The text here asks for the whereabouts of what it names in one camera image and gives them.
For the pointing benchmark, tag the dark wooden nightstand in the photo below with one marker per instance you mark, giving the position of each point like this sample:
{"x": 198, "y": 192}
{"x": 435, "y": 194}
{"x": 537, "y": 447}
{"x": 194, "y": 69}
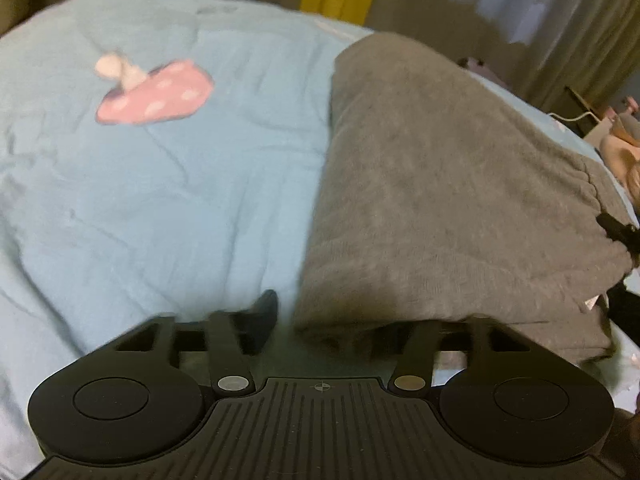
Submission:
{"x": 582, "y": 105}

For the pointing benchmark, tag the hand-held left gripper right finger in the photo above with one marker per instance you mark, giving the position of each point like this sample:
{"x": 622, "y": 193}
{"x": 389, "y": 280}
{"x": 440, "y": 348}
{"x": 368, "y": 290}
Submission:
{"x": 417, "y": 355}

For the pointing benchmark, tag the grey sweat pants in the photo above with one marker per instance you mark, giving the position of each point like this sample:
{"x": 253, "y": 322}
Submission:
{"x": 450, "y": 210}

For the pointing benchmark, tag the pale pink object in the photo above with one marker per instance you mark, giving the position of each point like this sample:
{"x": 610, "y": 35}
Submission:
{"x": 620, "y": 152}

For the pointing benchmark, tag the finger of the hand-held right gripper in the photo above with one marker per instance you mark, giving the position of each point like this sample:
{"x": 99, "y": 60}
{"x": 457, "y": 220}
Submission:
{"x": 617, "y": 227}

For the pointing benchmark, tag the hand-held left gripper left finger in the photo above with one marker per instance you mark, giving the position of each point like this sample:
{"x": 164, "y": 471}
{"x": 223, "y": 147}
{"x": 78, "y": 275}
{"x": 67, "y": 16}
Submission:
{"x": 262, "y": 311}

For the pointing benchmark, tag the light blue printed blanket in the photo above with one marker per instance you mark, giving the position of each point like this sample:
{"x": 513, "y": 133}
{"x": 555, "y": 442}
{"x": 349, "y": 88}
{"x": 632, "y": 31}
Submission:
{"x": 150, "y": 210}

